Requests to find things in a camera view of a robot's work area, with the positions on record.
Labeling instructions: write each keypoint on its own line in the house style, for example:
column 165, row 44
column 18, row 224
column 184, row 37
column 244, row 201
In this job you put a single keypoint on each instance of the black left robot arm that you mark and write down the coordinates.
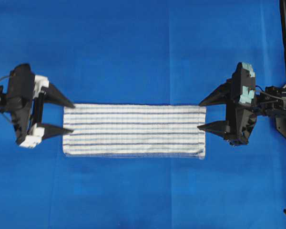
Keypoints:
column 36, row 109

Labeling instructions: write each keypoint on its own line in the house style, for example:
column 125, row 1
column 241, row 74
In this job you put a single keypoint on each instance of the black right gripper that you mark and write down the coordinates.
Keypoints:
column 241, row 97

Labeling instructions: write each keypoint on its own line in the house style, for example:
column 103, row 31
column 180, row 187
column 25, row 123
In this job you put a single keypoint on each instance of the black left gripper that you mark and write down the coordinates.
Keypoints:
column 23, row 87

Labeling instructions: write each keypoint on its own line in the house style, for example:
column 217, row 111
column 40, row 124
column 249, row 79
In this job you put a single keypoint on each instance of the blue white striped towel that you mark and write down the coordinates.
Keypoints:
column 129, row 130

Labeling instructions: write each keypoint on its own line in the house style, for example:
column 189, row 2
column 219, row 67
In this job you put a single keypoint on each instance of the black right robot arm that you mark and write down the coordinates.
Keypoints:
column 270, row 102

